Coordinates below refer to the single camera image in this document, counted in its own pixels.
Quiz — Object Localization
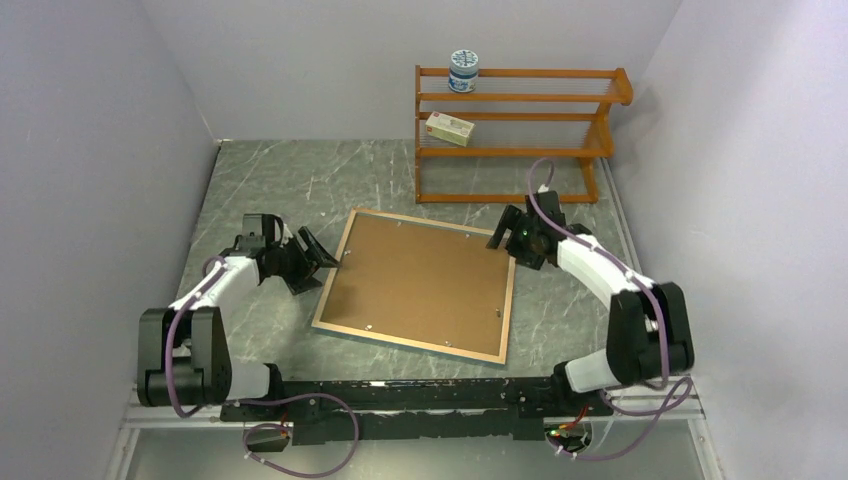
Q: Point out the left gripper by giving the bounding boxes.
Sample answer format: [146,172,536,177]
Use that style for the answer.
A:
[267,227,340,295]

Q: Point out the blue wooden picture frame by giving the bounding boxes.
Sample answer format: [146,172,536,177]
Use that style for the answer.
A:
[311,207,517,366]

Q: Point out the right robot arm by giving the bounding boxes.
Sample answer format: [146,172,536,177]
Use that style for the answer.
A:
[487,191,695,415]

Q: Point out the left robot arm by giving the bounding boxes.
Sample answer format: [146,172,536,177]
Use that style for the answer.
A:
[136,213,340,420]

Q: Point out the orange wooden shelf rack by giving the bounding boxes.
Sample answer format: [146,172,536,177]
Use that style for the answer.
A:
[413,66,634,204]

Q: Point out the small white green box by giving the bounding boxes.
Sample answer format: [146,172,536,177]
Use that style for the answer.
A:
[425,112,475,147]

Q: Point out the blue white ceramic jar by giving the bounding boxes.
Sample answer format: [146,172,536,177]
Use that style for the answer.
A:
[448,49,479,93]

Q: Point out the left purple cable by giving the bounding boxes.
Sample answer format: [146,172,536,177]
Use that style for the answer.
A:
[164,254,362,480]

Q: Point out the purple cable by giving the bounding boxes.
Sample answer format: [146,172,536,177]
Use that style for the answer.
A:
[164,254,362,480]
[526,157,694,463]

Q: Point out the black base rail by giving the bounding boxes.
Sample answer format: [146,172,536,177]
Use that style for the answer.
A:
[220,376,612,445]

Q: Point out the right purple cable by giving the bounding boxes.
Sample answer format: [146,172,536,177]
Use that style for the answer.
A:
[526,157,694,463]

